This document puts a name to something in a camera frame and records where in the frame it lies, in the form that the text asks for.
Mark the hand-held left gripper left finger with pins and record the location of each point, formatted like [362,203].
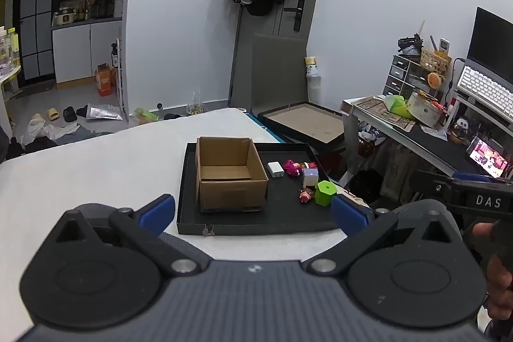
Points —
[160,207]

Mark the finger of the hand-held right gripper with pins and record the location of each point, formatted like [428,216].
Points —
[473,176]

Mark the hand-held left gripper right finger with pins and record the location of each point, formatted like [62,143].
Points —
[348,216]

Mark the green hexagonal box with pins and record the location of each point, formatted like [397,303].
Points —
[324,193]

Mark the small pink figurine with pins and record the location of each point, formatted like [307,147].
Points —
[306,196]

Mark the lilac square box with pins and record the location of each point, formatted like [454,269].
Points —
[310,177]

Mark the red crab figurine yellow base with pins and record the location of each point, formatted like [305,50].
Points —
[310,165]

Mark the black shallow tray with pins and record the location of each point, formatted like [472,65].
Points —
[280,213]

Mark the brown cardboard box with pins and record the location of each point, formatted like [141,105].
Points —
[232,189]

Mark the large pink dinosaur figurine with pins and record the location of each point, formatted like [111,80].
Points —
[291,167]

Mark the white plug charger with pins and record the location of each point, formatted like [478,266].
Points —
[275,169]

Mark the person's right hand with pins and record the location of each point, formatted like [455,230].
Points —
[499,286]

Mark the phone with lit screen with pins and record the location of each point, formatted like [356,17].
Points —
[489,157]

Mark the black desk mat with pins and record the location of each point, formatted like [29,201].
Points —
[437,145]

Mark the panda figurine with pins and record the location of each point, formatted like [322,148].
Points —
[461,129]

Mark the red basket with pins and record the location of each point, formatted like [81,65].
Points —
[368,145]

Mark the grey desk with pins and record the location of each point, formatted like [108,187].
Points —
[352,133]

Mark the white keyboard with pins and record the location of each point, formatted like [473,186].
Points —
[481,85]

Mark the green plastic bag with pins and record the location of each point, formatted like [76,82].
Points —
[144,115]

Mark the black framed brown board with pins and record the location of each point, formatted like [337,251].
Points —
[304,121]

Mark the green packet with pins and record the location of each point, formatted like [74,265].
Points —
[396,105]

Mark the orange round toy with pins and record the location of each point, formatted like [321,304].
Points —
[434,80]

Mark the clear plastic bag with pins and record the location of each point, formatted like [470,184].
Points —
[195,105]

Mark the silver foil bag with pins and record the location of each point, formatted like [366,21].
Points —
[102,112]

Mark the patterned paper mat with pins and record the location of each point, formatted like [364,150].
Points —
[376,107]

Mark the woven basket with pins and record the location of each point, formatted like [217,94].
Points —
[435,61]

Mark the grey drawer organizer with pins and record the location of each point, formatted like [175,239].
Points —
[398,75]

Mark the white narrow rack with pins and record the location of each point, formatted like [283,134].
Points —
[120,85]

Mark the black slipper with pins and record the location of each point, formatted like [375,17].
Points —
[70,114]

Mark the white thermometer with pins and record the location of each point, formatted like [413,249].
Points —
[444,45]

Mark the black monitor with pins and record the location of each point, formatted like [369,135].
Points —
[493,41]

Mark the orange cardboard box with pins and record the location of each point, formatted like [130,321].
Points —
[105,81]

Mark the yellow slipper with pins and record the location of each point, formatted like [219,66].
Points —
[36,118]
[53,114]

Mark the black toy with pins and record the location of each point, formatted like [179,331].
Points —
[411,45]

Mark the white plastic bag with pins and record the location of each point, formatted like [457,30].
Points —
[36,129]

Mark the yellow white canister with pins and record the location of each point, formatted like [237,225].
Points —
[311,67]

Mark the grey padded panel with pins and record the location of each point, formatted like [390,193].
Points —
[276,77]

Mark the white lower cabinet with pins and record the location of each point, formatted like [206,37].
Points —
[72,53]

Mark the row of condiment bottles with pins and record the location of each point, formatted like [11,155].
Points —
[96,7]

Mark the white rice cooker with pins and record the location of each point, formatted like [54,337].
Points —
[64,18]

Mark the side shelf with jars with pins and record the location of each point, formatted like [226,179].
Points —
[6,53]

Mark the black framed glass door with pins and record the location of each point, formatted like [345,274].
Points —
[36,25]

